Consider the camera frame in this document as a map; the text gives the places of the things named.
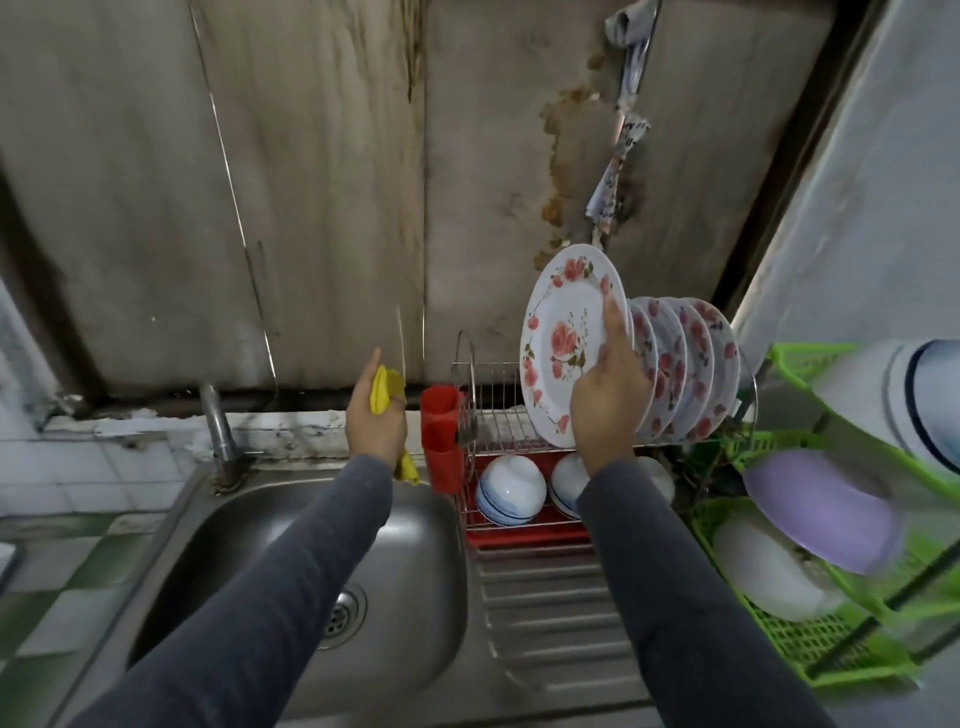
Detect person's right hand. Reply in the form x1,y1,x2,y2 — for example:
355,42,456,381
570,295,656,479

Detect person's left hand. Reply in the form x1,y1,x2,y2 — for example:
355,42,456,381
345,348,410,474

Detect cream plastic bowl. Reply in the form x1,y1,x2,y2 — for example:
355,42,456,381
712,507,849,621

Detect purple plastic bowl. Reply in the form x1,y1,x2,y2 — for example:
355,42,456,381
742,447,905,578

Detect white plastic bowl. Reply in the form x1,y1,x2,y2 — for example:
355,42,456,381
810,339,917,452

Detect person's right forearm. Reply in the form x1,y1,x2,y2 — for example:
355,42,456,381
577,457,842,728

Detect metal faucet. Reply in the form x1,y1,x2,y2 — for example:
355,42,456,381
199,379,257,497

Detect stainless steel sink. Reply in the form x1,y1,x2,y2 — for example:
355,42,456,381
45,457,752,728

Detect white hanging cloth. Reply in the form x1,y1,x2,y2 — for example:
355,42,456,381
582,0,662,245

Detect green plastic shelf rack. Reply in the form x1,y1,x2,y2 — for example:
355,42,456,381
690,342,960,692

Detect metal wire dish rack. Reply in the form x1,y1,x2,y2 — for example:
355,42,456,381
450,292,759,549

